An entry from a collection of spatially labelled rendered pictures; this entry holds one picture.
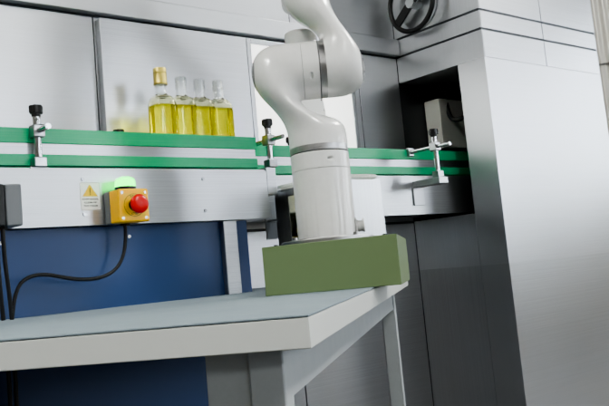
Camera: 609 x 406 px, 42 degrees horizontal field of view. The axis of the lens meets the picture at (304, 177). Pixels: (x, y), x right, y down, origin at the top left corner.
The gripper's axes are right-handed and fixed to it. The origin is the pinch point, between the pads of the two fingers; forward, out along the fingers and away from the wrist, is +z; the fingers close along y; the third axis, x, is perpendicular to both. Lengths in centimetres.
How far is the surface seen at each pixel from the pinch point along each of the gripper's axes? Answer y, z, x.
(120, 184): 56, 9, 1
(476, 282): -73, 40, -6
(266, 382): 85, 42, 82
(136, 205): 56, 14, 6
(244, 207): 21.2, 14.3, -2.9
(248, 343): 89, 37, 84
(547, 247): -94, 32, 8
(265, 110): -10.8, -17.3, -29.8
